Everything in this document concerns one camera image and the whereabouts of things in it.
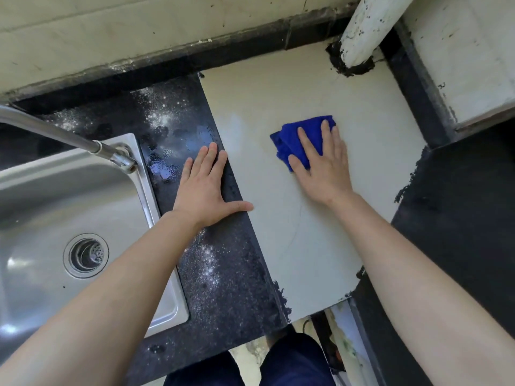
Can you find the person's right forearm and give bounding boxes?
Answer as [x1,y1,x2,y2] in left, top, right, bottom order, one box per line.
[328,192,515,386]

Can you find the person's left hand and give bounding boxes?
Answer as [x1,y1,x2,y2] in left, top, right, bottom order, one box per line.
[172,142,254,231]

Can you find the person's right hand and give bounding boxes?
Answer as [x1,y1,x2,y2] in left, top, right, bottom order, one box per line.
[288,120,355,206]

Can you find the white painted pipe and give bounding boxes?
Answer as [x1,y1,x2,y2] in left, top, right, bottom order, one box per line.
[340,0,417,69]

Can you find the stainless steel sink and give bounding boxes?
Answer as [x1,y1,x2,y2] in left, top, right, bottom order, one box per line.
[0,133,190,339]

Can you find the metal sink drain strainer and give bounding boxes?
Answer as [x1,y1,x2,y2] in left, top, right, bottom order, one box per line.
[63,233,109,279]

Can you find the blue cleaning cloth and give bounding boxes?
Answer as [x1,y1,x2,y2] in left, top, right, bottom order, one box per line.
[270,115,337,173]

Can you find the metal faucet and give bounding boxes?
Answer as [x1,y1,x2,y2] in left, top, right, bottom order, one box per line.
[0,104,138,175]

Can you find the person's left forearm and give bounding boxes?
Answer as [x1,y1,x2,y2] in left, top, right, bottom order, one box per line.
[0,211,202,386]

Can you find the dark blue trousers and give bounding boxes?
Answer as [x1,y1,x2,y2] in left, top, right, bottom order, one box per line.
[164,333,337,386]

